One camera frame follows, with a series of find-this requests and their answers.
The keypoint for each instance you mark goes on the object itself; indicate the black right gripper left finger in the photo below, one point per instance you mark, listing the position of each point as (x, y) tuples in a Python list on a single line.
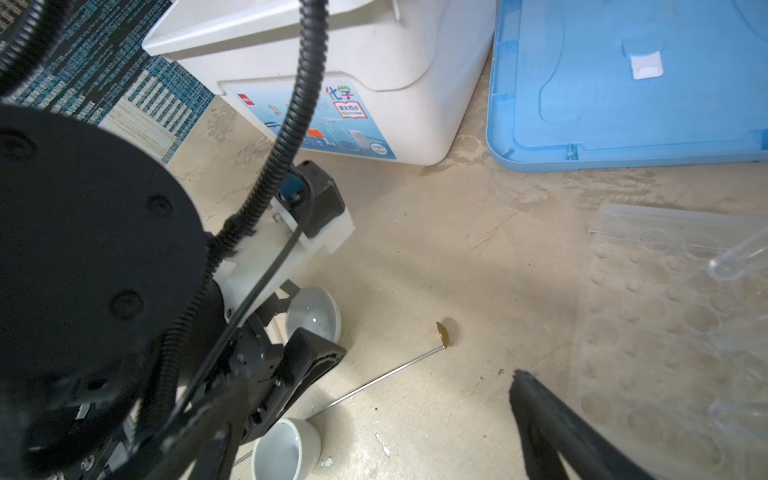
[(201, 444)]

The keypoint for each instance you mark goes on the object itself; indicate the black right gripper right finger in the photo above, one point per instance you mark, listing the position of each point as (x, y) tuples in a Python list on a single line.
[(552, 434)]

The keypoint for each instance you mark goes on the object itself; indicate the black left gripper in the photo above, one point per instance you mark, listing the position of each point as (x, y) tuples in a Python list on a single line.
[(251, 374)]

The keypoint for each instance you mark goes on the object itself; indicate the white ceramic dish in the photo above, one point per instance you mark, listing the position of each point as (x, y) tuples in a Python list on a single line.
[(315, 310)]

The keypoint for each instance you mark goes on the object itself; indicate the small white ceramic crucible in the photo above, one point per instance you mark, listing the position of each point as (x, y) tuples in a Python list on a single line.
[(288, 451)]

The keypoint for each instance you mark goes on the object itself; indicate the blue capped test tube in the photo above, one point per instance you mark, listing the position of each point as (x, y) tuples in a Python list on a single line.
[(744, 259)]

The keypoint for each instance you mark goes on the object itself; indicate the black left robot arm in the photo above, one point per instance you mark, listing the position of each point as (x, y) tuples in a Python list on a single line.
[(131, 347)]

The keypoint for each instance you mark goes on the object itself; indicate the clear plastic tube rack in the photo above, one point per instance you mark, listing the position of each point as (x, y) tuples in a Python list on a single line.
[(661, 343)]

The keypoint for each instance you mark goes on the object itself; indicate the white plastic storage bin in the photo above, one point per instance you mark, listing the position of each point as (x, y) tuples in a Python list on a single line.
[(398, 79)]

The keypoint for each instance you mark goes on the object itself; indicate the blue plastic bin lid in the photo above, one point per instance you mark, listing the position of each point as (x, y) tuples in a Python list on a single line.
[(610, 84)]

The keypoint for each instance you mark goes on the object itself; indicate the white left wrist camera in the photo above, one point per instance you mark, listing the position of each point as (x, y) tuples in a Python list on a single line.
[(307, 187)]

